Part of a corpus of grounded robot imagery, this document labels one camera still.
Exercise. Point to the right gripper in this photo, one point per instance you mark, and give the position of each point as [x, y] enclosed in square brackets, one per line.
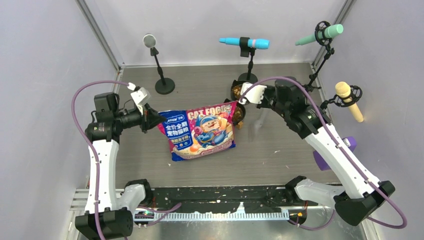
[267, 90]

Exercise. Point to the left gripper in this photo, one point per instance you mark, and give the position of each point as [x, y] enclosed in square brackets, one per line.
[150, 118]

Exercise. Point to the clear plastic scoop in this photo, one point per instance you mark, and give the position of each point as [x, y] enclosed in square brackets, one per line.
[257, 125]

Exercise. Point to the colourful pet food bag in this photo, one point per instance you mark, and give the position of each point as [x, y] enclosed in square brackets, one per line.
[199, 132]

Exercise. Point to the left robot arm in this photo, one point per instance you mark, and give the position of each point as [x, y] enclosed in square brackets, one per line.
[106, 215]

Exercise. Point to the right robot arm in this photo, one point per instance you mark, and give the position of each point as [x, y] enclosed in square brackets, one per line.
[360, 192]

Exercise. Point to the near black pet bowl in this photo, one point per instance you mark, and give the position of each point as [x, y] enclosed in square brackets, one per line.
[229, 107]

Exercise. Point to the black pet bowl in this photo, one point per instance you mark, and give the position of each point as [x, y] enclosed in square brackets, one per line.
[229, 107]
[234, 83]

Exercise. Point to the far black pet bowl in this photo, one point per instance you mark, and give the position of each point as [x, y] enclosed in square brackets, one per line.
[234, 83]

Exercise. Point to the kibble in far bowl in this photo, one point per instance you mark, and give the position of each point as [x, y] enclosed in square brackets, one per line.
[236, 90]

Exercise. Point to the kibble in bowl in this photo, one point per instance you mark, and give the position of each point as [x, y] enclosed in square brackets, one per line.
[236, 90]
[238, 115]

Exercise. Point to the kibble in near bowl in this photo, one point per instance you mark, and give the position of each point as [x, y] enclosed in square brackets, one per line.
[238, 115]

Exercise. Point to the yellow microphone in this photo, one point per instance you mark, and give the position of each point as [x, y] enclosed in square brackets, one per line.
[343, 89]

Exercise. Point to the round silver microphone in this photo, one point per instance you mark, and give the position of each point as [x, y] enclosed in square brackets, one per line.
[149, 41]

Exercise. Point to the yellow microphone tripod stand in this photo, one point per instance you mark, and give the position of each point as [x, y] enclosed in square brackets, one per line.
[344, 102]

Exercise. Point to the green microphone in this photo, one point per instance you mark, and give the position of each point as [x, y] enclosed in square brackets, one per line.
[327, 33]

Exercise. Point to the purple metronome box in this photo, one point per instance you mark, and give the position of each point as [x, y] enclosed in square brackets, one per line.
[349, 141]

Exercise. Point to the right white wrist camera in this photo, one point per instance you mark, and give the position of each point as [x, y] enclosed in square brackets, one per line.
[255, 95]

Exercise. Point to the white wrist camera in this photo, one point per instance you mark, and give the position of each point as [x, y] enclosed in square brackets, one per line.
[140, 96]
[255, 95]

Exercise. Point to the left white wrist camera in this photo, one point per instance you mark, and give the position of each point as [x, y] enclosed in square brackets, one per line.
[140, 96]

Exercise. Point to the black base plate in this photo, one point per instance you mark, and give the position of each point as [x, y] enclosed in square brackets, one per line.
[224, 199]

